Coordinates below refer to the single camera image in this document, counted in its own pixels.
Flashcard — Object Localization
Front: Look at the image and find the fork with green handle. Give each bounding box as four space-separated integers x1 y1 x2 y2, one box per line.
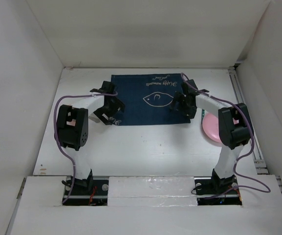
201 109 205 122

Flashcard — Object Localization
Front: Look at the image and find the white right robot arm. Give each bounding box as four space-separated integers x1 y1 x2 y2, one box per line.
170 79 253 193

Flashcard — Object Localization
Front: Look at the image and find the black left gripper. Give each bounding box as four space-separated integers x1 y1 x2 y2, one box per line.
94 96 124 124

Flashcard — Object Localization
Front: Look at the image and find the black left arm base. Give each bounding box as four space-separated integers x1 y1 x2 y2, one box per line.
62 172 109 206

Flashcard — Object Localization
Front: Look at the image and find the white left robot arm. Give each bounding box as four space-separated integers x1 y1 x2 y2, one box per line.
53 81 125 151

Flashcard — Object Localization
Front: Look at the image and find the aluminium rail front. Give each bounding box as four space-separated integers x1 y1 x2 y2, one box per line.
65 175 241 196

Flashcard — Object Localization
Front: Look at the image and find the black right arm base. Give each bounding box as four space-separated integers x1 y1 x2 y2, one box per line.
191 169 242 206

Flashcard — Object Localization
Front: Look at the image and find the dark blue cloth placemat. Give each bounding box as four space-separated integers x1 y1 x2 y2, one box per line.
110 73 191 126

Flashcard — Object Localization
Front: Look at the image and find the pink plastic plate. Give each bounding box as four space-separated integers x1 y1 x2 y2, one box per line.
201 113 222 146

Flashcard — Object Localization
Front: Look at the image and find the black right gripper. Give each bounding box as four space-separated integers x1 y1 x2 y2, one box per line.
170 91 197 119

